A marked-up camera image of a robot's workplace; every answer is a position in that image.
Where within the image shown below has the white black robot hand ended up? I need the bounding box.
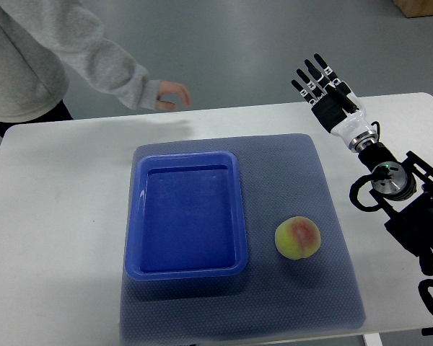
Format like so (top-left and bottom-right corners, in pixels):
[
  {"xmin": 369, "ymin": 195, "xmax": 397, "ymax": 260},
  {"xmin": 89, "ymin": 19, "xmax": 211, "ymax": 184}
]
[{"xmin": 291, "ymin": 53, "xmax": 377, "ymax": 148}]

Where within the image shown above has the yellow red peach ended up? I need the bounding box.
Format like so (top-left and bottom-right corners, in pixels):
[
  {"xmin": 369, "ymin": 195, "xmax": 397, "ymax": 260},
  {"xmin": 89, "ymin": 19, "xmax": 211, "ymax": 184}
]
[{"xmin": 274, "ymin": 216, "xmax": 322, "ymax": 260}]

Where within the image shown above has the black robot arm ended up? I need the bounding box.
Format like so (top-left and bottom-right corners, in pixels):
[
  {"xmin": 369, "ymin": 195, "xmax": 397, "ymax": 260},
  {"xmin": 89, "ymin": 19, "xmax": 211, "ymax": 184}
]
[{"xmin": 291, "ymin": 54, "xmax": 433, "ymax": 336}]

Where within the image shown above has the person's hand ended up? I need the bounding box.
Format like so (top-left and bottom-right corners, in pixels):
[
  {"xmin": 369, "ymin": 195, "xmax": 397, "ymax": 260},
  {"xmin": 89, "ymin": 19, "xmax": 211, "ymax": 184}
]
[{"xmin": 155, "ymin": 81, "xmax": 192, "ymax": 111}]

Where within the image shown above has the brown cardboard box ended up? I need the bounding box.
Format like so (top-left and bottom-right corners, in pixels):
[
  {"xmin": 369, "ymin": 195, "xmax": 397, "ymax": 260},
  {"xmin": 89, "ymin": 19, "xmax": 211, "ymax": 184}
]
[{"xmin": 393, "ymin": 0, "xmax": 433, "ymax": 18}]

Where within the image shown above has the blue plastic tray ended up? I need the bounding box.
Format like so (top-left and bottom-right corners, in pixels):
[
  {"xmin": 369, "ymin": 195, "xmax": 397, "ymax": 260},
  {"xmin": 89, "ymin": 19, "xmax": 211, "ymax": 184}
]
[{"xmin": 124, "ymin": 151, "xmax": 248, "ymax": 282}]

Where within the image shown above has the blue grey mat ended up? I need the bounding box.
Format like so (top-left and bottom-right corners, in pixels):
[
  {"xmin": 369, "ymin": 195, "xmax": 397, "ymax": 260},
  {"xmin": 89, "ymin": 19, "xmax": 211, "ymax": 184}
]
[{"xmin": 120, "ymin": 134, "xmax": 365, "ymax": 345}]

